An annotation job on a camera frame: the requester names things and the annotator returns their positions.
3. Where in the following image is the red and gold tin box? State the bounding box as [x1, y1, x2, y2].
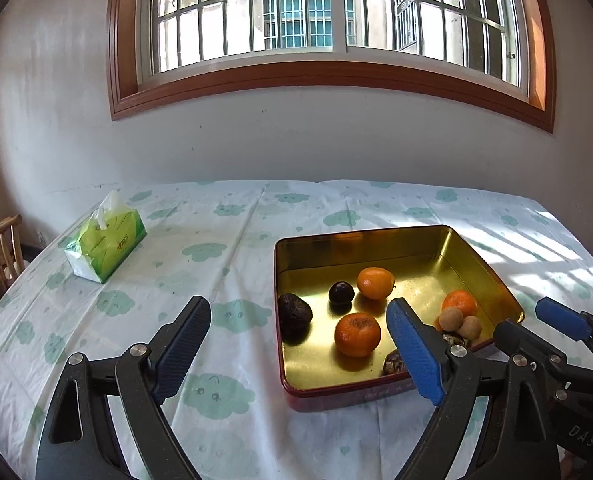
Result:
[274, 225, 525, 413]

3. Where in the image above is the wooden chair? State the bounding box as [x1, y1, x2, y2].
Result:
[0, 215, 24, 308]

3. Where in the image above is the wooden framed barred window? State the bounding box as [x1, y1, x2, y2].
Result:
[109, 0, 557, 133]

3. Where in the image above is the brown longan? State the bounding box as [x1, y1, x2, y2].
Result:
[460, 315, 483, 341]
[439, 308, 463, 332]

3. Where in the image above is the green tissue box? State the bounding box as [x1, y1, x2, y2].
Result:
[64, 191, 147, 283]

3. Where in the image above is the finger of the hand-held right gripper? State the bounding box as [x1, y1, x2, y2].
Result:
[535, 297, 593, 376]
[493, 320, 573, 387]

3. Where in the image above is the dark round plum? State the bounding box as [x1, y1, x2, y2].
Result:
[329, 281, 354, 307]

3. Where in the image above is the orange mandarin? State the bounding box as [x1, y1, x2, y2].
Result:
[441, 290, 478, 318]
[357, 267, 395, 301]
[334, 312, 382, 358]

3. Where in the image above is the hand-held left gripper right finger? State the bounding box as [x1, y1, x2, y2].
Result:
[386, 297, 562, 480]

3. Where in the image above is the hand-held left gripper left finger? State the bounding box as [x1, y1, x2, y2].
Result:
[35, 296, 212, 480]

